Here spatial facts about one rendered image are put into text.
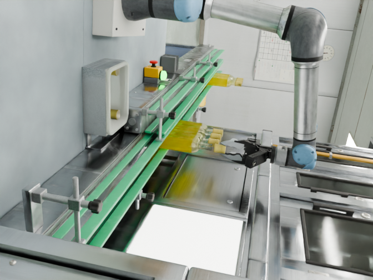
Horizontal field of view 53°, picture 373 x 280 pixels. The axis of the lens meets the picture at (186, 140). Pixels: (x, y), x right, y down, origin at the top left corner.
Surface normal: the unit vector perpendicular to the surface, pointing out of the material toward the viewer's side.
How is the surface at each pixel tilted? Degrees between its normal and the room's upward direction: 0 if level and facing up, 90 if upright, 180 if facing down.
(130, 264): 90
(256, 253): 90
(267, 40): 90
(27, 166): 0
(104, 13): 90
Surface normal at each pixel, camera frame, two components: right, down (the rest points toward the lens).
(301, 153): -0.29, 0.40
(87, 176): 0.07, -0.92
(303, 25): -0.49, -0.33
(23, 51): 0.97, 0.14
